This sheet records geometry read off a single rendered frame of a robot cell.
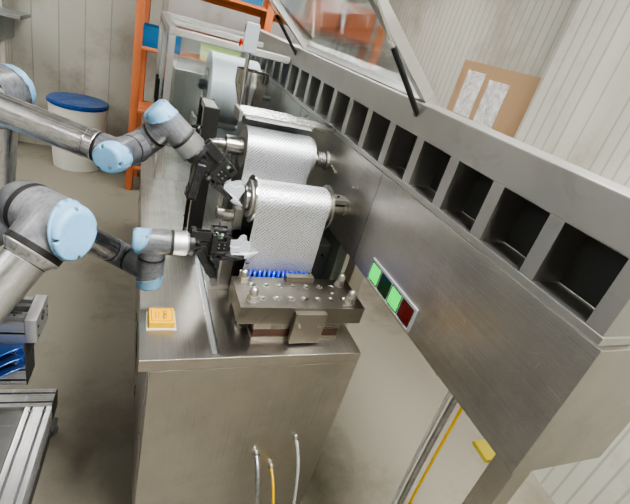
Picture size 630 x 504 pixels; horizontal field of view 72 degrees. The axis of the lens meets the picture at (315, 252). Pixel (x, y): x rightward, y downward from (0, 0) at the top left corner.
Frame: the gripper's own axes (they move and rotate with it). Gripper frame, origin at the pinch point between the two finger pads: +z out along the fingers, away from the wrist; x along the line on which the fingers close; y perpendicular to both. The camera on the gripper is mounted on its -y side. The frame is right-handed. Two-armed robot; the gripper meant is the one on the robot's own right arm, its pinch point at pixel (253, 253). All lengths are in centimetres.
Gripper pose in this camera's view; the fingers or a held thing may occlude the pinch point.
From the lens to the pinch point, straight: 137.2
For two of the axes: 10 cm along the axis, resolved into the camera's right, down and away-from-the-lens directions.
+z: 9.1, 0.6, 4.0
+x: -3.2, -5.1, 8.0
